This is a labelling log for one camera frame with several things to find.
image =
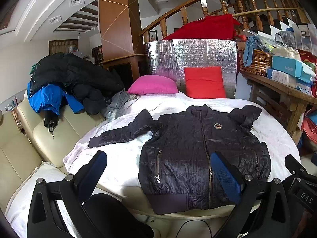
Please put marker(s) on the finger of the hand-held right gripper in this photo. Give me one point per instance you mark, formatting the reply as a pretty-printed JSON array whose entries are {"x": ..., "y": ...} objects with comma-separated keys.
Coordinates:
[{"x": 294, "y": 166}]

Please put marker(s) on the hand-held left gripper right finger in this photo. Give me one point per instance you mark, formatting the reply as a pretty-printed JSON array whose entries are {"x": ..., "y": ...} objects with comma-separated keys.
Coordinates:
[{"x": 225, "y": 176}]

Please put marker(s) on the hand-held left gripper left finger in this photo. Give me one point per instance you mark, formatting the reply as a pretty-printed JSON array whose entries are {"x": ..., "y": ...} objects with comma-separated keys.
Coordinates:
[{"x": 97, "y": 166}]

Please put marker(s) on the dark quilted zip jacket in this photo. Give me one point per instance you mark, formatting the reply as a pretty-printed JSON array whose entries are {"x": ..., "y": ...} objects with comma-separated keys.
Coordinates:
[{"x": 183, "y": 153}]

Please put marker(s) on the grey clothes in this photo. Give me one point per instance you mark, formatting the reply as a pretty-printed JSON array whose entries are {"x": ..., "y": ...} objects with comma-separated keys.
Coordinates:
[{"x": 118, "y": 101}]

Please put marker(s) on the white fleece blanket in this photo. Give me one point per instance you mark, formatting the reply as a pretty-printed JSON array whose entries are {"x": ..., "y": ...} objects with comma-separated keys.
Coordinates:
[{"x": 118, "y": 148}]

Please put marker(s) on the red bag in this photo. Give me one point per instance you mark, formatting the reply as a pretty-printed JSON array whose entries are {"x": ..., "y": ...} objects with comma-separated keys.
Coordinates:
[{"x": 309, "y": 131}]

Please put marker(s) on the beige leather sofa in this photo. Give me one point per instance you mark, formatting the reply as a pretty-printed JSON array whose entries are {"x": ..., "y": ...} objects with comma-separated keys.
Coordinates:
[{"x": 19, "y": 158}]

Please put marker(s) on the blue jacket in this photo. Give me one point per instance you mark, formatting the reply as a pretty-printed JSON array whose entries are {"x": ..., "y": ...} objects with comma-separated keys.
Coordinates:
[{"x": 47, "y": 99}]

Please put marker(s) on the wooden side table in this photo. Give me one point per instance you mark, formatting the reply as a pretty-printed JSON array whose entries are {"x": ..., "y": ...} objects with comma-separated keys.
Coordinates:
[{"x": 272, "y": 84}]

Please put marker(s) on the patterned tissue pack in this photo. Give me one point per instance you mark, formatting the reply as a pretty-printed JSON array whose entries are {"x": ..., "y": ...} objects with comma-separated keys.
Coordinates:
[{"x": 279, "y": 76}]

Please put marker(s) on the pile of black jackets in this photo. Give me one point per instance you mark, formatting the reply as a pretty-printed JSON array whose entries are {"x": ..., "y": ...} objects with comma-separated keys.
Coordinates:
[{"x": 74, "y": 74}]

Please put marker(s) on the red pillow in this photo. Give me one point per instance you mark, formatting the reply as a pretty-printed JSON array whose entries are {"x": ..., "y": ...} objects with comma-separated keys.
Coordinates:
[{"x": 204, "y": 83}]

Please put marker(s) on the pink pillow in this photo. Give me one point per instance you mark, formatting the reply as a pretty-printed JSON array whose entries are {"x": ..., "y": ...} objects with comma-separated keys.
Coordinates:
[{"x": 153, "y": 85}]

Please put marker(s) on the light blue cardboard box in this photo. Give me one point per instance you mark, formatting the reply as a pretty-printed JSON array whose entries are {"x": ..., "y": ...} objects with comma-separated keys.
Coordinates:
[{"x": 287, "y": 65}]

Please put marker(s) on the wicker basket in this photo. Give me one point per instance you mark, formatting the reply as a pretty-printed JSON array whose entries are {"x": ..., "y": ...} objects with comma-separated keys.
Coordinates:
[{"x": 255, "y": 62}]

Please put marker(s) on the clear plastic bag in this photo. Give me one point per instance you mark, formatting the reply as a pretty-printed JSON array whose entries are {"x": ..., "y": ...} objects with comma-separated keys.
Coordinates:
[{"x": 284, "y": 52}]

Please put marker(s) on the blue cloth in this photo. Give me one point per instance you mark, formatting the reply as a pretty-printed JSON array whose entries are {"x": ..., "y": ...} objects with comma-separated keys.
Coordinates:
[{"x": 249, "y": 52}]

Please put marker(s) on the silver foil insulation board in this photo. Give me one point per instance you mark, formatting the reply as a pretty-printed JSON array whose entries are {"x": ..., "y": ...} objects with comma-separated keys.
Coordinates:
[{"x": 161, "y": 59}]

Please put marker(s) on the red cloth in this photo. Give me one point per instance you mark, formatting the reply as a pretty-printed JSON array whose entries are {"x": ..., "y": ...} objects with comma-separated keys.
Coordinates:
[{"x": 210, "y": 27}]

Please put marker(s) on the wooden pillar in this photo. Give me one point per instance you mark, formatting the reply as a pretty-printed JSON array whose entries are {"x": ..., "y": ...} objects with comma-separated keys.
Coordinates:
[{"x": 116, "y": 17}]

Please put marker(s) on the square recessed ceiling light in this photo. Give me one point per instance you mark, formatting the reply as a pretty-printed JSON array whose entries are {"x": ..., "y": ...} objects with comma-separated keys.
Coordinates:
[
  {"x": 55, "y": 19},
  {"x": 77, "y": 1}
]

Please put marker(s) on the wooden stair railing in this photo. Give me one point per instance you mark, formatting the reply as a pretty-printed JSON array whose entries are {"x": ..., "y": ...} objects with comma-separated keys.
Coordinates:
[{"x": 239, "y": 1}]

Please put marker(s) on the framed wall picture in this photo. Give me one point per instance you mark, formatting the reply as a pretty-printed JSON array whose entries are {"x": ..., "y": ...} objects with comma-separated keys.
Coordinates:
[{"x": 153, "y": 36}]

